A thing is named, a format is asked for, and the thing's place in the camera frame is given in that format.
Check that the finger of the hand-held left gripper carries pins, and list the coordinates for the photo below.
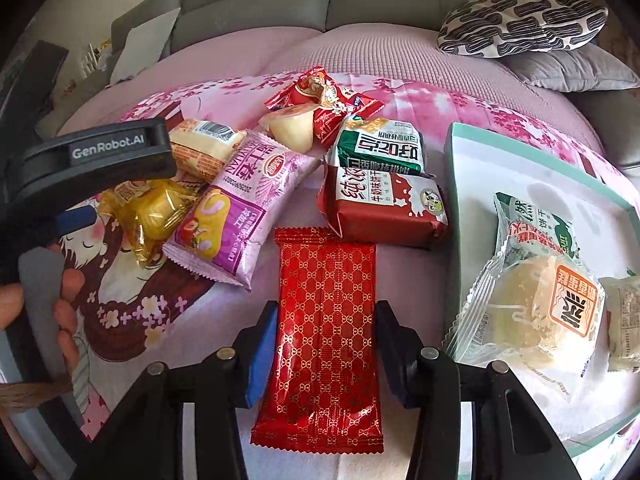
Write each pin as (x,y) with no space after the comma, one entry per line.
(75,220)

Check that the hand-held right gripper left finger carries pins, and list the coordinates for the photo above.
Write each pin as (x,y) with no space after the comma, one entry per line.
(260,355)

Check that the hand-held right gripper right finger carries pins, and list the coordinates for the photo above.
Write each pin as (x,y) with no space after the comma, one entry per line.
(392,355)

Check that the red gold patterned packet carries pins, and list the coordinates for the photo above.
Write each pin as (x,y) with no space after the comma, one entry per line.
(325,335)

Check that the yellow foil snack packet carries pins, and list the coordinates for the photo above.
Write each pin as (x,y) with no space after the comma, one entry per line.
(150,210)

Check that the round pastry clear packet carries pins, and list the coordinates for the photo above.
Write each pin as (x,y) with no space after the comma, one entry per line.
(530,305)

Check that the shallow teal cardboard box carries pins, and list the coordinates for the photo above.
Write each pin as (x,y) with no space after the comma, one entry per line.
(480,185)

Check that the yellow jelly cup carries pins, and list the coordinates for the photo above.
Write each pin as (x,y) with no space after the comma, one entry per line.
(292,127)

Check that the green white biscuit packet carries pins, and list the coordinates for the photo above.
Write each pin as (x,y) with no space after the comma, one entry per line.
(545,215)

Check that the green cookie packet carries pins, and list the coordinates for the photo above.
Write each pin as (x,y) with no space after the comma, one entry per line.
(380,147)

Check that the cream white snack packet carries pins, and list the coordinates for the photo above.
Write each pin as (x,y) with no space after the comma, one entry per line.
(625,320)

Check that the person's left forearm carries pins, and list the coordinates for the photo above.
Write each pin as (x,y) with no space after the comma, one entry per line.
(25,395)

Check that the person's left hand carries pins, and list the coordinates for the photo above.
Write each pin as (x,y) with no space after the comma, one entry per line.
(67,320)

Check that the orange cream snack packet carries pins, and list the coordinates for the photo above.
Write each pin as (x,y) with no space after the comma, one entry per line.
(205,147)

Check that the white pillow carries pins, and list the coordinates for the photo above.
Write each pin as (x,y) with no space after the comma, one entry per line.
(145,50)

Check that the dark red biscuit packet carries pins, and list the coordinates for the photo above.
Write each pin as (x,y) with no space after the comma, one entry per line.
(380,210)

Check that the pink cake packet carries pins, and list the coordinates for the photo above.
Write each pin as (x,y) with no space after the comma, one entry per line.
(240,210)

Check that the grey sofa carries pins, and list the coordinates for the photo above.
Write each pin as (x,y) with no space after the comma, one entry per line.
(250,0)

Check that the small plain red packet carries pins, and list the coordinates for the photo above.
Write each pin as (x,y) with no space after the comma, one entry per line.
(330,120)

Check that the pink knitted sofa cover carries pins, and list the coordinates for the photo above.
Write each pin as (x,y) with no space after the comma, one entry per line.
(375,55)

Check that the grey cushion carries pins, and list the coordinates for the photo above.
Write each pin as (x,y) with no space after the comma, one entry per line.
(575,70)

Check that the black white patterned cushion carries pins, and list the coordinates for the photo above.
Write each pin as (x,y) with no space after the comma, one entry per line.
(525,20)

